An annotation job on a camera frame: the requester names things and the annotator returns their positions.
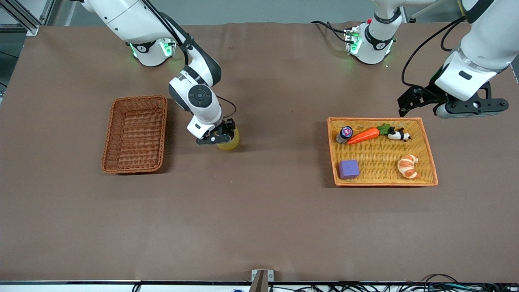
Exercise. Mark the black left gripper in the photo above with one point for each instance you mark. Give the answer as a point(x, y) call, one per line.
point(428, 94)

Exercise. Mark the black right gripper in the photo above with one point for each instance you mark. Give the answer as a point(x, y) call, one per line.
point(227, 129)

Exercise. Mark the clear yellowish tape roll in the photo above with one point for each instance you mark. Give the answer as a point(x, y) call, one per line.
point(231, 144)

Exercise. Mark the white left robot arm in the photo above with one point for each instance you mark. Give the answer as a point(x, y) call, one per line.
point(486, 40)

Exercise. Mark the orange wicker basket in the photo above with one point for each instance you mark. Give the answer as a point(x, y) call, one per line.
point(381, 162)

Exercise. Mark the brown wicker basket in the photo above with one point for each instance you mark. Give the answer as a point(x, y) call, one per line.
point(136, 134)

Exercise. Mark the black white panda toy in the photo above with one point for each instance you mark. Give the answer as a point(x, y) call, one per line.
point(399, 135)

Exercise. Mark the toy croissant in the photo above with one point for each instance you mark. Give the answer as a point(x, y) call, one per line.
point(407, 166)

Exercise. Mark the orange toy carrot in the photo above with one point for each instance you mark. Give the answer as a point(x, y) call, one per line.
point(365, 135)

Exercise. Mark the brown table cover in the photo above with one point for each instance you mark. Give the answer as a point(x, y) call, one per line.
point(251, 202)

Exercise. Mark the small bottle purple cap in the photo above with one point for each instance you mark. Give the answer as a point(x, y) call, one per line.
point(344, 134)

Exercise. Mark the purple cube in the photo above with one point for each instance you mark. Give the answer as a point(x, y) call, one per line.
point(348, 169)

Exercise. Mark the metal table edge bracket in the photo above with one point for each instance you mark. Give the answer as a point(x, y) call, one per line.
point(261, 280)

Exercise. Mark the aluminium frame profile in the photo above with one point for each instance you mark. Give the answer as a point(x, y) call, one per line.
point(20, 18)

